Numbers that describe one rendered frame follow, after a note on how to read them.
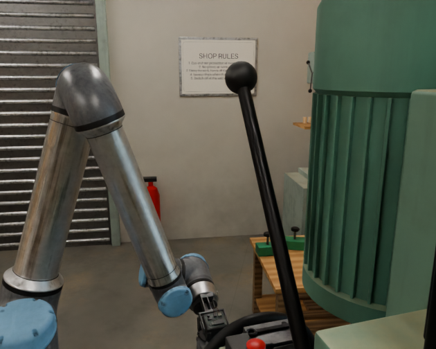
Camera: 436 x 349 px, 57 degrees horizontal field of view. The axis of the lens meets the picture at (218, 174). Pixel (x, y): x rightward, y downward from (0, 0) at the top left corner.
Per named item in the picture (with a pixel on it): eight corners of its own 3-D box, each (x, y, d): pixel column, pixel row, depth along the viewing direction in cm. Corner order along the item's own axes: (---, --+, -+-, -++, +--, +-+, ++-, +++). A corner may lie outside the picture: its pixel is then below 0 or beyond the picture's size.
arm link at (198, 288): (185, 303, 122) (215, 298, 124) (188, 317, 118) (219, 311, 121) (186, 283, 117) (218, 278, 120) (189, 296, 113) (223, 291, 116)
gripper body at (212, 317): (203, 331, 104) (192, 294, 113) (200, 351, 108) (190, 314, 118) (231, 326, 106) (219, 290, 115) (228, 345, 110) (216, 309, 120)
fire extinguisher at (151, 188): (163, 239, 357) (161, 174, 342) (164, 248, 339) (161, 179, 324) (142, 241, 354) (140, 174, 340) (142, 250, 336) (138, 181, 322)
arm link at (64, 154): (-16, 354, 99) (56, 52, 90) (-8, 316, 114) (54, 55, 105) (50, 355, 105) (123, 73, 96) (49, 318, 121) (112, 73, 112)
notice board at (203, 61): (256, 95, 338) (257, 37, 327) (256, 95, 337) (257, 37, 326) (179, 96, 329) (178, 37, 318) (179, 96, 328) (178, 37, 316)
